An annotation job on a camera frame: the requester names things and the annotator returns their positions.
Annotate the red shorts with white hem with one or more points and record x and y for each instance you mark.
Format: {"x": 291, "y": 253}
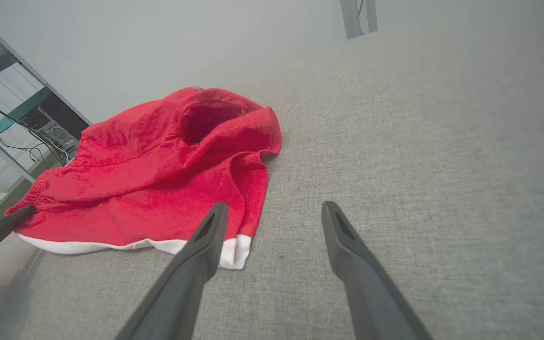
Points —
{"x": 149, "y": 189}

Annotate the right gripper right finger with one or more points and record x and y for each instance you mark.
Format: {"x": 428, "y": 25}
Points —
{"x": 371, "y": 293}

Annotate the grey partition post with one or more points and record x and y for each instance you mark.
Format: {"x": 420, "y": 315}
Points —
{"x": 358, "y": 16}

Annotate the black computer tower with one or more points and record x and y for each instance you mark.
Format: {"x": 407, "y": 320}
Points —
{"x": 57, "y": 134}

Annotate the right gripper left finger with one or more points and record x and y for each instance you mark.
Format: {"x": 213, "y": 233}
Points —
{"x": 182, "y": 288}

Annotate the grey tubular frame leg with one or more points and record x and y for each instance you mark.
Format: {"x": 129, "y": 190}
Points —
{"x": 3, "y": 151}

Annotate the grey partition edge frame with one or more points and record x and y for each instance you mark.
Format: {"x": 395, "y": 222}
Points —
{"x": 31, "y": 66}

